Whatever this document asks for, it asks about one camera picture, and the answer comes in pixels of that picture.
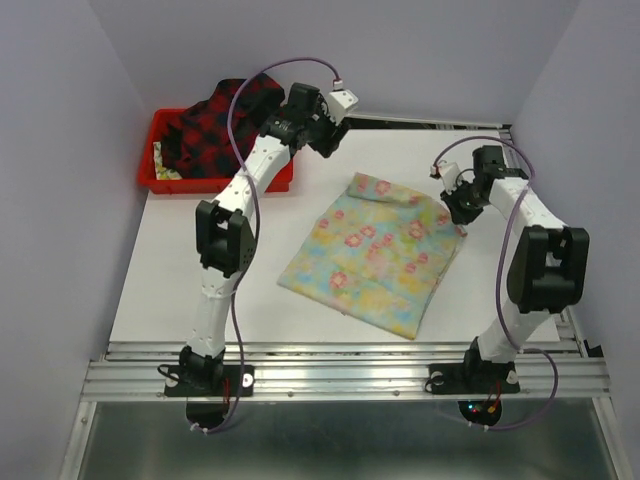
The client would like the pastel floral skirt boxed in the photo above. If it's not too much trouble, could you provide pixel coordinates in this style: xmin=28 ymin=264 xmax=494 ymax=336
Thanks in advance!
xmin=277 ymin=173 xmax=467 ymax=340

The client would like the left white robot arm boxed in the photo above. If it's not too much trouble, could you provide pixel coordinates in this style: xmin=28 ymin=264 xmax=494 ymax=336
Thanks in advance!
xmin=172 ymin=82 xmax=358 ymax=396

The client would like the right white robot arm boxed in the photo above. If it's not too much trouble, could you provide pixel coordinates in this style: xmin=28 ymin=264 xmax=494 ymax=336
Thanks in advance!
xmin=425 ymin=136 xmax=590 ymax=395

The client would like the red plastic bin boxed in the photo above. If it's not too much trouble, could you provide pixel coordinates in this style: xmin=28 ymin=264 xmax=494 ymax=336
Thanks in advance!
xmin=137 ymin=106 xmax=296 ymax=196

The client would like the red black plaid skirt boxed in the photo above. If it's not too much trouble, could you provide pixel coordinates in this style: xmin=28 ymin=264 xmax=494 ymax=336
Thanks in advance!
xmin=160 ymin=74 xmax=285 ymax=179

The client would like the yellow floral cloth in bin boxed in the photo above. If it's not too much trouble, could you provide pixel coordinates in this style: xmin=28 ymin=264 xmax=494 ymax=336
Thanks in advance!
xmin=153 ymin=141 xmax=182 ymax=181

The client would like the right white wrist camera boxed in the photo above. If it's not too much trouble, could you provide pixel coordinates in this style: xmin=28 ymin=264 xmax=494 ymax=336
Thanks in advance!
xmin=430 ymin=161 xmax=461 ymax=194

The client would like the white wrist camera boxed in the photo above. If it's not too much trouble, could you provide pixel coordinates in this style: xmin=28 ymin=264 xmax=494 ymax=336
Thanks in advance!
xmin=325 ymin=90 xmax=359 ymax=125
xmin=430 ymin=161 xmax=461 ymax=194

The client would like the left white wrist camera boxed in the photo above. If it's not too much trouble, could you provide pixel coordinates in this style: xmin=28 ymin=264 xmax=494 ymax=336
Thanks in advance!
xmin=325 ymin=90 xmax=359 ymax=125

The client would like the aluminium right rail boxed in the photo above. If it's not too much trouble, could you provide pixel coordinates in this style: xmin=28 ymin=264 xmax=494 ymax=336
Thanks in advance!
xmin=498 ymin=124 xmax=604 ymax=358

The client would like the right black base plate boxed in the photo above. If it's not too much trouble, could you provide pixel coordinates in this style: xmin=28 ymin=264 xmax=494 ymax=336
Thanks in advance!
xmin=424 ymin=362 xmax=520 ymax=395

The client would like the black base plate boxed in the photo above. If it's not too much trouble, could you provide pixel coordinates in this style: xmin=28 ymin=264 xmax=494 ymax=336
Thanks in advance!
xmin=157 ymin=364 xmax=255 ymax=398
xmin=424 ymin=362 xmax=520 ymax=395

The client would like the aluminium front rail frame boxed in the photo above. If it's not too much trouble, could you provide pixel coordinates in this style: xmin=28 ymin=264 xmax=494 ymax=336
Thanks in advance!
xmin=60 ymin=337 xmax=633 ymax=479

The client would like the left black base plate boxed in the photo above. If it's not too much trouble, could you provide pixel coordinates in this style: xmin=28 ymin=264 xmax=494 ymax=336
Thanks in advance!
xmin=157 ymin=364 xmax=255 ymax=398

